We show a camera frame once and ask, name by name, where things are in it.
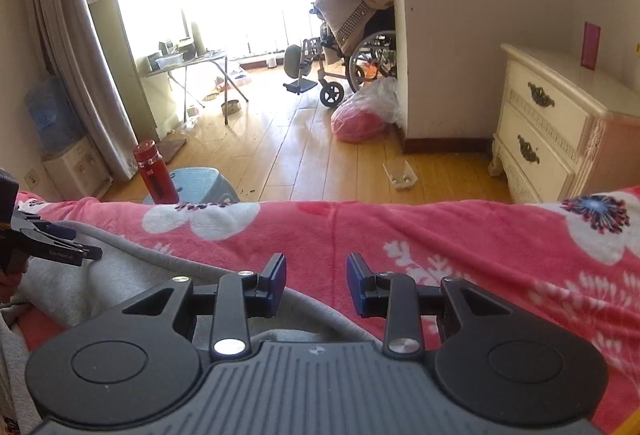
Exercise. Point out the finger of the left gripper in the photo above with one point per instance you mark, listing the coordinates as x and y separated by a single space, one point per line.
54 252
33 228

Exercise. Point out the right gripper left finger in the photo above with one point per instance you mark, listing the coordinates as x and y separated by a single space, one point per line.
145 357

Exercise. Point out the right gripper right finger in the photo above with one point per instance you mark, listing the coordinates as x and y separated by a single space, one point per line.
490 358

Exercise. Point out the grey hoodie sweatshirt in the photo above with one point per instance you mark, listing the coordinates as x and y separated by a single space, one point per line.
51 298

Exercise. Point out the white water dispenser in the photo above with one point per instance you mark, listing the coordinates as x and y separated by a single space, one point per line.
79 171

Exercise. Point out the red water bottle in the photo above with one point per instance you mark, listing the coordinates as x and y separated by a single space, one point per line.
154 172

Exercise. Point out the pink floral bed blanket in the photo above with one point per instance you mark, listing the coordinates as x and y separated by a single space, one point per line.
575 262

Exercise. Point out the light blue plastic stool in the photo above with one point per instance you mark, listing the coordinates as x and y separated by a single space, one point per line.
202 185

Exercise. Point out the beige curtain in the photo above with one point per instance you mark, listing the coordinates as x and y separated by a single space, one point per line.
65 36

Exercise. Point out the clear plastic tray on floor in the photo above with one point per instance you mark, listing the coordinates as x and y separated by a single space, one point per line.
400 173

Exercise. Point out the metal bowl on floor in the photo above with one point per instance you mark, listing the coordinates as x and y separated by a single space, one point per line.
230 107

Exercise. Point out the cream nightstand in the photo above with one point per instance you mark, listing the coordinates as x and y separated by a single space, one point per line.
563 130

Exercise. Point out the pink bag in plastic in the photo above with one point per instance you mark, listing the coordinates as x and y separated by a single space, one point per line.
366 114

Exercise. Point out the wheelchair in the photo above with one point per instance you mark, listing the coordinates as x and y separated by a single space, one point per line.
320 61

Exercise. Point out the red card on nightstand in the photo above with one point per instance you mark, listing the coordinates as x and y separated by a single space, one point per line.
590 46

